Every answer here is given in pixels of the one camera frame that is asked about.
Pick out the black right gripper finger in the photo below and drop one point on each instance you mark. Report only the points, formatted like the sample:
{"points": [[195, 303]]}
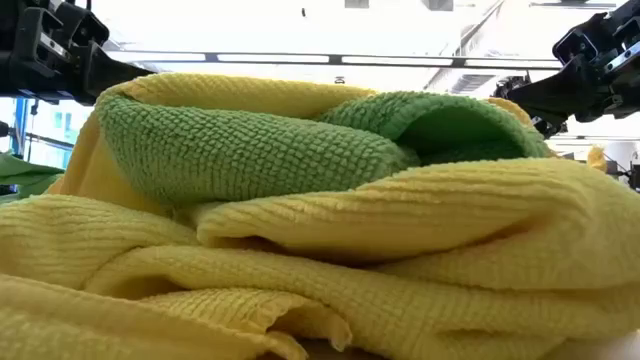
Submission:
{"points": [[560, 95], [615, 95]]}

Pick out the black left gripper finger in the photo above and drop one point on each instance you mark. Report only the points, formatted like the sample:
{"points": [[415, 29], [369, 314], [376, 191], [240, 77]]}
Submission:
{"points": [[110, 70], [40, 80]]}

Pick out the black ceiling spotlight cluster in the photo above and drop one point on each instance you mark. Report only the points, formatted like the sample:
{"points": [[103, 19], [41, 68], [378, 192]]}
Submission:
{"points": [[515, 82], [547, 128]]}

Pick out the large window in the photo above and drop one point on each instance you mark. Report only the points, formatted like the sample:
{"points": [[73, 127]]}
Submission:
{"points": [[55, 125]]}

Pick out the overhead light bar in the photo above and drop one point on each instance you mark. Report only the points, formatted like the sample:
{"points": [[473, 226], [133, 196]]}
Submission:
{"points": [[210, 57]]}

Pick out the silver ventilation duct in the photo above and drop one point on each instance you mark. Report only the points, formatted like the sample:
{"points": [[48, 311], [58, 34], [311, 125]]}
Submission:
{"points": [[470, 82]]}

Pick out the black overhead camera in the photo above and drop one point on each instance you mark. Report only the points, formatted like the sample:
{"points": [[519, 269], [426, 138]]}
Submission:
{"points": [[340, 80]]}

